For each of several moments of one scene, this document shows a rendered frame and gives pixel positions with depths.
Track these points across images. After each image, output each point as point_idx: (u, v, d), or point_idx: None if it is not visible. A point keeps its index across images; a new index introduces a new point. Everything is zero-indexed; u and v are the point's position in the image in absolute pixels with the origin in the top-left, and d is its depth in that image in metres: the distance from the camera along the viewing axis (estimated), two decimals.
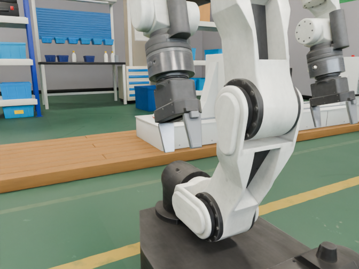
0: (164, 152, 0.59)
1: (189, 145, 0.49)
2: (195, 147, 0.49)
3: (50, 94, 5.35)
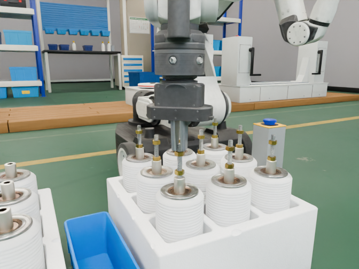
0: (185, 148, 0.56)
1: (177, 145, 0.56)
2: (173, 148, 0.56)
3: (52, 80, 5.91)
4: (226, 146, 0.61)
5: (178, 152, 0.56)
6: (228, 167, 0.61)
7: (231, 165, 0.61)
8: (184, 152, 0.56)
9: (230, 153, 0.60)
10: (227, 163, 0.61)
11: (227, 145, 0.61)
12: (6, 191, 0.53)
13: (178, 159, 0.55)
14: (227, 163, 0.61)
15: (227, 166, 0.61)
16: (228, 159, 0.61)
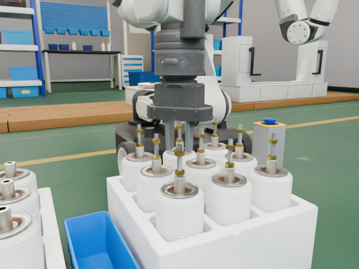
0: (168, 149, 0.55)
1: (186, 149, 0.54)
2: (190, 150, 0.54)
3: (52, 80, 5.91)
4: (227, 145, 0.61)
5: (183, 154, 0.55)
6: (228, 166, 0.60)
7: (232, 164, 0.60)
8: (178, 153, 0.54)
9: (230, 152, 0.60)
10: (227, 161, 0.61)
11: (227, 144, 0.61)
12: (6, 190, 0.53)
13: (179, 158, 0.56)
14: (227, 162, 0.61)
15: (227, 166, 0.61)
16: (228, 158, 0.61)
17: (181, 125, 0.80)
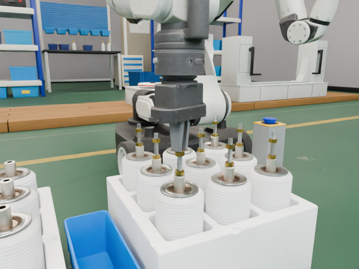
0: (180, 151, 0.54)
1: (186, 147, 0.55)
2: (185, 148, 0.56)
3: (52, 80, 5.91)
4: (226, 144, 0.61)
5: (175, 154, 0.55)
6: (228, 165, 0.60)
7: (232, 163, 0.60)
8: (177, 151, 0.56)
9: (230, 151, 0.60)
10: (227, 161, 0.61)
11: (227, 143, 0.61)
12: (6, 189, 0.53)
13: (181, 159, 0.55)
14: (227, 161, 0.61)
15: (227, 165, 0.61)
16: (228, 157, 0.61)
17: None
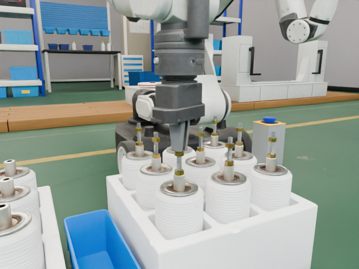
0: (180, 151, 0.54)
1: (186, 147, 0.55)
2: (184, 148, 0.56)
3: (52, 80, 5.91)
4: (226, 143, 0.61)
5: (180, 152, 0.56)
6: (228, 164, 0.60)
7: (231, 162, 0.60)
8: (184, 152, 0.55)
9: (229, 151, 0.60)
10: (227, 160, 0.61)
11: (227, 142, 0.61)
12: (5, 188, 0.53)
13: (177, 159, 0.55)
14: (227, 160, 0.61)
15: (226, 164, 0.61)
16: (228, 156, 0.61)
17: None
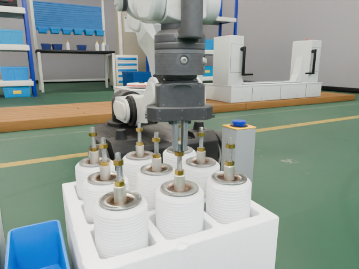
0: (182, 147, 0.56)
1: None
2: (172, 149, 0.55)
3: (46, 80, 5.86)
4: (178, 153, 0.54)
5: (123, 162, 0.50)
6: (184, 171, 0.57)
7: None
8: (119, 163, 0.49)
9: (181, 158, 0.56)
10: (181, 169, 0.56)
11: (178, 152, 0.54)
12: None
13: (117, 168, 0.51)
14: (181, 169, 0.56)
15: (184, 172, 0.56)
16: (178, 166, 0.56)
17: (141, 128, 0.75)
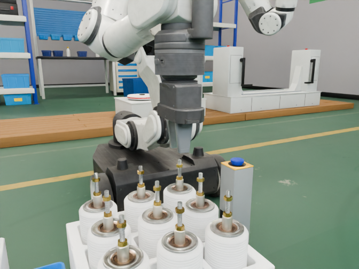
0: (170, 147, 0.56)
1: (178, 150, 0.53)
2: (182, 152, 0.53)
3: (46, 86, 5.88)
4: (174, 208, 0.58)
5: (126, 223, 0.53)
6: (181, 229, 0.58)
7: (184, 226, 0.59)
8: (122, 226, 0.52)
9: (181, 215, 0.58)
10: (178, 225, 0.58)
11: (175, 207, 0.58)
12: None
13: (120, 229, 0.53)
14: (179, 226, 0.58)
15: (180, 229, 0.58)
16: (178, 220, 0.59)
17: (142, 171, 0.78)
